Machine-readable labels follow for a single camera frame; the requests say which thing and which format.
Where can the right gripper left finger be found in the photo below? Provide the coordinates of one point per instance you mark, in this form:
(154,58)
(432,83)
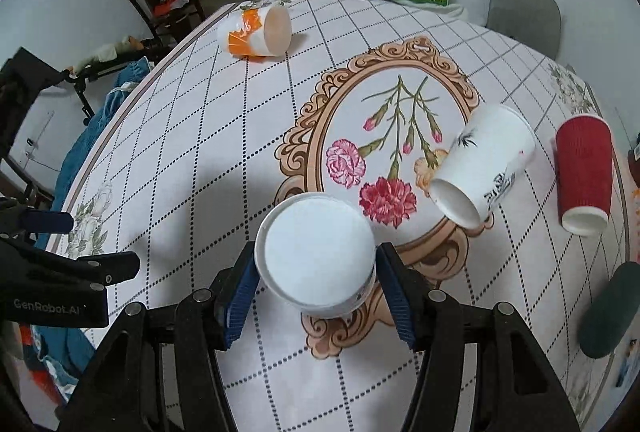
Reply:
(122,388)

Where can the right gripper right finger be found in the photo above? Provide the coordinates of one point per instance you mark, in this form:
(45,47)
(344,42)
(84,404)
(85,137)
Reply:
(516,388)

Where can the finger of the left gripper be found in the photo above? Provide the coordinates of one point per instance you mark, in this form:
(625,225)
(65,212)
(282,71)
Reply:
(17,218)
(109,269)

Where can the white cup with bamboo print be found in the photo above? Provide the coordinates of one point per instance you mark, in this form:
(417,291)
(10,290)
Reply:
(316,253)

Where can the white cup with calligraphy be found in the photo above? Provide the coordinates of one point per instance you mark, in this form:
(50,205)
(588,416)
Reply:
(482,165)

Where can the dark green cup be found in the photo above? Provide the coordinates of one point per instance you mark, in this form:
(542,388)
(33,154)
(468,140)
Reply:
(611,313)

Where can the red ribbed paper cup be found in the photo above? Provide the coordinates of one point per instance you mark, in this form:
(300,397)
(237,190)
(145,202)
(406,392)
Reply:
(584,167)

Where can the orange and white cup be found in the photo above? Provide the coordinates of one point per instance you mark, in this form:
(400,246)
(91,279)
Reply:
(256,32)

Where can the dark wooden chair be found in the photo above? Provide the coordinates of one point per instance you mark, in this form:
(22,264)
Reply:
(169,19)

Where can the floral patterned tablecloth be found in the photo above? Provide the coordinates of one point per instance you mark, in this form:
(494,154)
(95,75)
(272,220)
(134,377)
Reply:
(349,126)

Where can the grey chair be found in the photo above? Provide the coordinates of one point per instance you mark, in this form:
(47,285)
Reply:
(535,23)

